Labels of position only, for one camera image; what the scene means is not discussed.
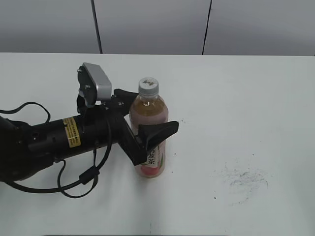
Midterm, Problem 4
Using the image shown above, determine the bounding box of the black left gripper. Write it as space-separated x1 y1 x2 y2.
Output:
77 88 179 166

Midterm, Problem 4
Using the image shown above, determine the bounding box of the peach oolong tea bottle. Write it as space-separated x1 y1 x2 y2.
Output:
129 92 170 179

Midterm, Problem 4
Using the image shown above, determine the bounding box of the white bottle cap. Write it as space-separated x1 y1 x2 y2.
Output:
138 77 159 97

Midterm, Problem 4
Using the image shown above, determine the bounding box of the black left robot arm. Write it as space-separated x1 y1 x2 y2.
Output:
0 89 179 181

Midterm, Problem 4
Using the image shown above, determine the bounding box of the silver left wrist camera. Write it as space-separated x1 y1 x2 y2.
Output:
78 62 112 107

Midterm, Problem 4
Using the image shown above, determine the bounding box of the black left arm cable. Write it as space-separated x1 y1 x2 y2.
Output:
0 102 113 199

